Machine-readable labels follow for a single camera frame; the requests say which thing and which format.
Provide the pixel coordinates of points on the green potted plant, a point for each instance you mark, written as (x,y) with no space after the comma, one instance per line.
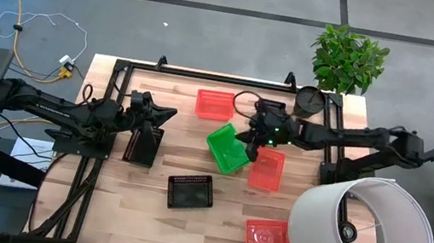
(346,61)

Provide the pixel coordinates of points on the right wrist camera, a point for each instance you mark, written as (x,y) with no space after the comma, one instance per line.
(271,113)

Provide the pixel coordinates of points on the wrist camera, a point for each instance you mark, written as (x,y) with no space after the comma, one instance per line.
(271,113)
(140,98)

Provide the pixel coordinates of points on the yellow plug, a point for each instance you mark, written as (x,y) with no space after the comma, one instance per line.
(66,71)

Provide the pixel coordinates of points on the red plastic basket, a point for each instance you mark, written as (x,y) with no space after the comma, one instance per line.
(268,239)
(215,105)
(266,172)

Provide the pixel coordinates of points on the small white scrap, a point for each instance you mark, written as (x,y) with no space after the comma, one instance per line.
(165,24)

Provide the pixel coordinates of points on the white shade lamp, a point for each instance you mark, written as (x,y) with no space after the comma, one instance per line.
(312,230)

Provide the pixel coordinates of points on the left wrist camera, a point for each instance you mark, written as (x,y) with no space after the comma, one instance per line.
(140,98)

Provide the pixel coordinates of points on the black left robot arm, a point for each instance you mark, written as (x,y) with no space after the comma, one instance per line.
(51,107)

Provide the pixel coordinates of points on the white power adapter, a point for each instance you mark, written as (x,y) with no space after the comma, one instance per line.
(66,59)

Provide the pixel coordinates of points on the black aluminium frame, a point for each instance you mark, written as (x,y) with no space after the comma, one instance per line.
(206,76)

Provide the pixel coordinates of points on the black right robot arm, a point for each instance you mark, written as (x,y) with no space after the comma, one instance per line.
(348,137)

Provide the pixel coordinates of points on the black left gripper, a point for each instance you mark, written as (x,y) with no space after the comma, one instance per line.
(140,113)

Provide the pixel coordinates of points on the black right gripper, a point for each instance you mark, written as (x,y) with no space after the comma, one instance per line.
(278,130)

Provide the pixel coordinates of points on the black plastic basket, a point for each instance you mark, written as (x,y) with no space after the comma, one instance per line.
(273,103)
(190,193)
(132,147)

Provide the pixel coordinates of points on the green plastic basket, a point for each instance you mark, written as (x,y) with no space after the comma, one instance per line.
(226,149)

